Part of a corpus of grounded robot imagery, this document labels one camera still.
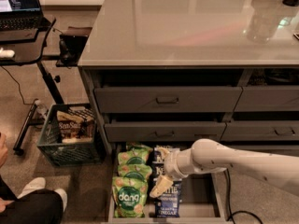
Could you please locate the grey middle right drawer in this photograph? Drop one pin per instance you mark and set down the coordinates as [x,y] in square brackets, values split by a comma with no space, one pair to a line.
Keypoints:
[271,130]

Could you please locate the person leg black trousers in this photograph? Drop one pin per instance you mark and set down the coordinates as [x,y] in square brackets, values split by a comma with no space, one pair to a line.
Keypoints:
[38,207]

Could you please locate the middle blue kettle chip bag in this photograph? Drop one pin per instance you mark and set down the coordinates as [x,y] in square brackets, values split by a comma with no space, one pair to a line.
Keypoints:
[157,169]

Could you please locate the grey cabinet counter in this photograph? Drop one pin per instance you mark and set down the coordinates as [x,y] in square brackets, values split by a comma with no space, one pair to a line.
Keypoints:
[190,43]

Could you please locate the white left shoe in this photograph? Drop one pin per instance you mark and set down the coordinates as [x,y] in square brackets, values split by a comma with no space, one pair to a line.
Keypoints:
[35,184]

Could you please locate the grey top left drawer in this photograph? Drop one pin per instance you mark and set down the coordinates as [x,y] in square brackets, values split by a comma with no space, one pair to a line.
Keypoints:
[166,99]

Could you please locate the green dang chip bag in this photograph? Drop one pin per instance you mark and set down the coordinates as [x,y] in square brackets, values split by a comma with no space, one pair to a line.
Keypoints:
[136,171]
[130,196]
[135,153]

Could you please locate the blue kettle chip bag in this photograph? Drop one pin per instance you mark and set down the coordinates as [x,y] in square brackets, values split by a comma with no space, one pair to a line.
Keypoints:
[157,169]
[167,205]
[160,153]

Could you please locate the black clamp device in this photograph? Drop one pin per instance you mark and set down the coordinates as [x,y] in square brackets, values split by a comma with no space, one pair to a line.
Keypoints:
[72,43]

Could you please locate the white shoe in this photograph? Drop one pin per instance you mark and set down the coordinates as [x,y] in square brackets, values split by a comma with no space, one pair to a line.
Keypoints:
[35,184]
[62,198]

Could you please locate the grey top right drawer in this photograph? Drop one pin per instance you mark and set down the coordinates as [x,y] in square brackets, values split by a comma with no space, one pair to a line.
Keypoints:
[268,98]

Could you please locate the grey middle left drawer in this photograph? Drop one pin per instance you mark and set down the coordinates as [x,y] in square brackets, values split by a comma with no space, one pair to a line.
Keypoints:
[163,131]

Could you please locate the black laptop stand table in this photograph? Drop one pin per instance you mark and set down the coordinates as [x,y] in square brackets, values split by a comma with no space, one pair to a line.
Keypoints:
[27,53]

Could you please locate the person hand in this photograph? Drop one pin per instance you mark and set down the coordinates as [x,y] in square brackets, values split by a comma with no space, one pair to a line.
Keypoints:
[3,149]

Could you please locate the black laptop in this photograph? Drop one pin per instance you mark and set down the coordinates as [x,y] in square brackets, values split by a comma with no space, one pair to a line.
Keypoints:
[19,20]

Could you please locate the green plastic crate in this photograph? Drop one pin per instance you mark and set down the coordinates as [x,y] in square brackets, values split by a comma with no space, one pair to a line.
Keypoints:
[60,154]

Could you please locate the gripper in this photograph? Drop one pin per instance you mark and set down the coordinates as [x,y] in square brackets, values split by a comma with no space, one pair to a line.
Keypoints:
[171,166]

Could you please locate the rear blue kettle chip bag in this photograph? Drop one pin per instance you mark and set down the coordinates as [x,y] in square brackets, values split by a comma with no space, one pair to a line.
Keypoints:
[160,153]

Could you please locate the front blue kettle chip bag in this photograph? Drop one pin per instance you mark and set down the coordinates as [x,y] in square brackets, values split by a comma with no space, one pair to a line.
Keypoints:
[167,205]

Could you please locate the white object on stand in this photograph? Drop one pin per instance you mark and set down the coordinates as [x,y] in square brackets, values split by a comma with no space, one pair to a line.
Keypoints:
[7,54]

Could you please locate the white right shoe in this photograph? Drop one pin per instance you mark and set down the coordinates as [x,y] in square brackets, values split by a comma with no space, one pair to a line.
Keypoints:
[62,198]

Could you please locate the brown snack bag in crate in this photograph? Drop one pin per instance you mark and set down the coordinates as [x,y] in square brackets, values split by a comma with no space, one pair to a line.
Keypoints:
[75,128]

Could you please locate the open grey bottom drawer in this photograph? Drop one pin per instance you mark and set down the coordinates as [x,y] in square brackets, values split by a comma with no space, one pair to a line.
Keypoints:
[200,201]

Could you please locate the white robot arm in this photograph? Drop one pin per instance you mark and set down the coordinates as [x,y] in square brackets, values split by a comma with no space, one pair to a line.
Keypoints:
[206,156]

